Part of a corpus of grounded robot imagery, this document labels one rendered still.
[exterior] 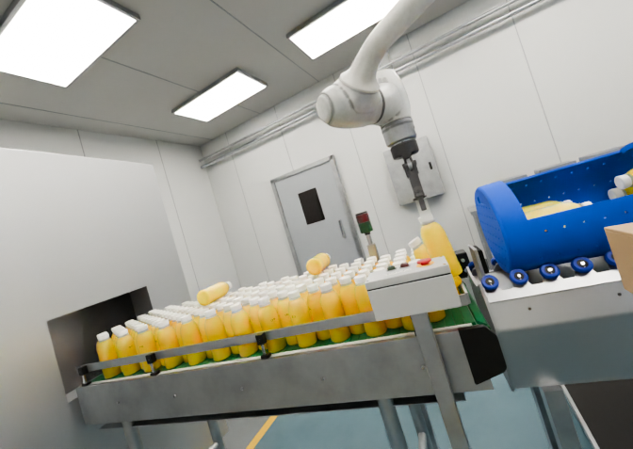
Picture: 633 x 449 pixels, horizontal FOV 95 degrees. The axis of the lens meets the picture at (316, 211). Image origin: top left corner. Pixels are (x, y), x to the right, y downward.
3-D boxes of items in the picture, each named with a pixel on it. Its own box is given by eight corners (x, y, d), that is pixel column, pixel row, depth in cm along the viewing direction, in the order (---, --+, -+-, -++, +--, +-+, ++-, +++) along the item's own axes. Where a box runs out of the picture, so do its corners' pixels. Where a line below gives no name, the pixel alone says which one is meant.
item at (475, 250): (495, 287, 89) (481, 248, 89) (486, 289, 90) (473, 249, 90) (486, 278, 98) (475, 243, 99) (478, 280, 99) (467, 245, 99)
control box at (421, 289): (462, 307, 65) (447, 263, 66) (376, 322, 71) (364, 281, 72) (455, 292, 75) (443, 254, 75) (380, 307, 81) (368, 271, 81)
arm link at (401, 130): (412, 121, 86) (418, 140, 86) (382, 133, 89) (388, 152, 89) (412, 114, 78) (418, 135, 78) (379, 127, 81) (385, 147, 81)
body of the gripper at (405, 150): (415, 136, 78) (426, 168, 78) (415, 140, 86) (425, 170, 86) (388, 145, 81) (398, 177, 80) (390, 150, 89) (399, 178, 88)
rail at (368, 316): (468, 305, 77) (464, 294, 77) (77, 373, 127) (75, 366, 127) (468, 304, 78) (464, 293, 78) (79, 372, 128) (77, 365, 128)
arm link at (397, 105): (395, 130, 91) (364, 135, 84) (381, 84, 92) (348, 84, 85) (422, 114, 82) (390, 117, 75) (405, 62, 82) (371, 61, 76)
